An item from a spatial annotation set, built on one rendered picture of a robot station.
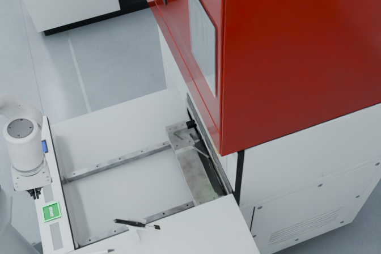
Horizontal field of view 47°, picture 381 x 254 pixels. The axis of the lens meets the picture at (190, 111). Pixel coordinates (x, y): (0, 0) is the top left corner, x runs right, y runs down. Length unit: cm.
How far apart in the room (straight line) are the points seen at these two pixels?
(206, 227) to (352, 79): 63
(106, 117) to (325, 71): 102
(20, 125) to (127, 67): 203
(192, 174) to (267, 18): 85
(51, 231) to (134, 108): 63
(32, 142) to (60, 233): 45
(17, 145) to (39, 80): 211
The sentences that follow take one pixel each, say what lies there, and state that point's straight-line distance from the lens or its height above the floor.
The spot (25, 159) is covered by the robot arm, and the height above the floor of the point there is 135.
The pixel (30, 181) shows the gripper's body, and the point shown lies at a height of 122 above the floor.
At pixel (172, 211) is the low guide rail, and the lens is 159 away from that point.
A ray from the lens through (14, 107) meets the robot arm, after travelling 121.
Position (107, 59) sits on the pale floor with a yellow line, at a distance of 322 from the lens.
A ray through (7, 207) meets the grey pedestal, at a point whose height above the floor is 82.
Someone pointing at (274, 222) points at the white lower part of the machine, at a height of 53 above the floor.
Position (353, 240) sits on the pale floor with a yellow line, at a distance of 256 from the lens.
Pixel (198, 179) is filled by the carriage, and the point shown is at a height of 88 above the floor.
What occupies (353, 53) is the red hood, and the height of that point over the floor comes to 151.
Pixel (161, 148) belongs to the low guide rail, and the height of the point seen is 84.
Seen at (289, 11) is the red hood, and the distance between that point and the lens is 91.
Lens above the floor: 231
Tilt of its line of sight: 54 degrees down
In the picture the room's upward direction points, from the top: 4 degrees counter-clockwise
